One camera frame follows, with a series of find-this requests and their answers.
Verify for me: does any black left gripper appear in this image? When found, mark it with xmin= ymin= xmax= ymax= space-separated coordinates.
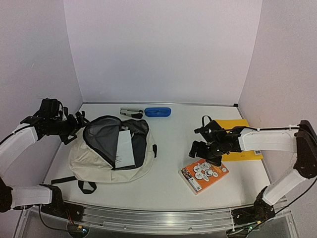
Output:
xmin=46 ymin=111 xmax=90 ymax=145

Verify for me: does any orange comic book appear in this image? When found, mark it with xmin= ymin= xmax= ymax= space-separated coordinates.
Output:
xmin=179 ymin=159 xmax=229 ymax=195

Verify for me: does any cream white backpack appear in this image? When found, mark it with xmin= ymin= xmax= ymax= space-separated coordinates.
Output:
xmin=51 ymin=116 xmax=158 ymax=194

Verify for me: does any palm leaf cover book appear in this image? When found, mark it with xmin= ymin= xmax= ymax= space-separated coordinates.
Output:
xmin=115 ymin=130 xmax=135 ymax=169

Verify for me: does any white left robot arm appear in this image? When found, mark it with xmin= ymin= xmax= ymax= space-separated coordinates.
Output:
xmin=0 ymin=110 xmax=89 ymax=216

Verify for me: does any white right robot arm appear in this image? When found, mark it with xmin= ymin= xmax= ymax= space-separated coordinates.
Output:
xmin=189 ymin=120 xmax=317 ymax=206

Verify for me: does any yellow paper folder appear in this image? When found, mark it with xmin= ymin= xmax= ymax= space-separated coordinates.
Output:
xmin=215 ymin=119 xmax=263 ymax=162

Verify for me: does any blue pencil case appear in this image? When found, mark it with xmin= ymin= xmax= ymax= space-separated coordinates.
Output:
xmin=144 ymin=107 xmax=171 ymax=118

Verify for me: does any silver stapler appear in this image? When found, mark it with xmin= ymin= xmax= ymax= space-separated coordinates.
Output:
xmin=120 ymin=108 xmax=144 ymax=119

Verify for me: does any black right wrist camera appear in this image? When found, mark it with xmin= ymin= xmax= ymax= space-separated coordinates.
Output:
xmin=194 ymin=115 xmax=222 ymax=134

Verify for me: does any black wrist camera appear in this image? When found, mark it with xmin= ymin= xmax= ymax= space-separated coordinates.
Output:
xmin=194 ymin=115 xmax=222 ymax=134
xmin=38 ymin=98 xmax=63 ymax=118

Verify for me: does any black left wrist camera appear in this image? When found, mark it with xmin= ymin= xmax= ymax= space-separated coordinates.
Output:
xmin=38 ymin=98 xmax=63 ymax=118

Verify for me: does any aluminium front rail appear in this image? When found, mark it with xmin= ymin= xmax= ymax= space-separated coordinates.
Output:
xmin=39 ymin=199 xmax=298 ymax=235

